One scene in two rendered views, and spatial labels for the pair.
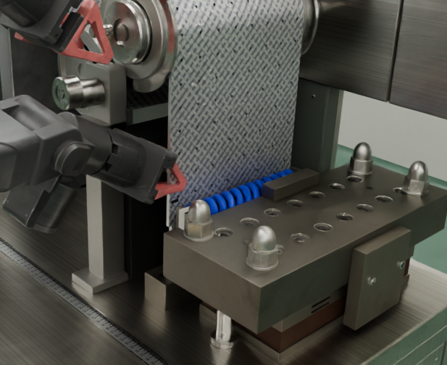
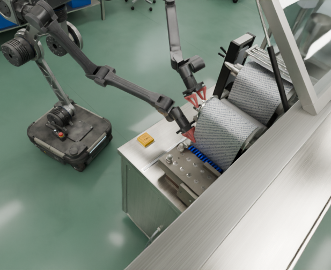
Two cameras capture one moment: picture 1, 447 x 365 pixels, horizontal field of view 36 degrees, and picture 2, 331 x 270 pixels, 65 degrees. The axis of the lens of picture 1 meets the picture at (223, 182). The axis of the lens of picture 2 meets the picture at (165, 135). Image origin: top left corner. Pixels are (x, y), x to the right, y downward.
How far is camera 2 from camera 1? 1.15 m
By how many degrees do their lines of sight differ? 68
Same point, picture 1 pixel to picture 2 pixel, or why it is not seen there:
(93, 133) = (175, 113)
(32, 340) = (168, 134)
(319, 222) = (191, 174)
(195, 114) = (201, 133)
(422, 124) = not seen: outside the picture
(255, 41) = (222, 135)
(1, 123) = (155, 97)
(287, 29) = (234, 142)
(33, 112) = (163, 100)
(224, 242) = (177, 153)
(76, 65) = not seen: hidden behind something
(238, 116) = (213, 144)
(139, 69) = not seen: hidden behind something
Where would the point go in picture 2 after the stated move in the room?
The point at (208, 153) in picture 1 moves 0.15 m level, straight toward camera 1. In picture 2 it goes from (203, 143) to (173, 141)
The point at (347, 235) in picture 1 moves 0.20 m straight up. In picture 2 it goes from (185, 180) to (194, 156)
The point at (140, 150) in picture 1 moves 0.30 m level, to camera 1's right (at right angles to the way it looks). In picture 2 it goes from (183, 125) to (186, 178)
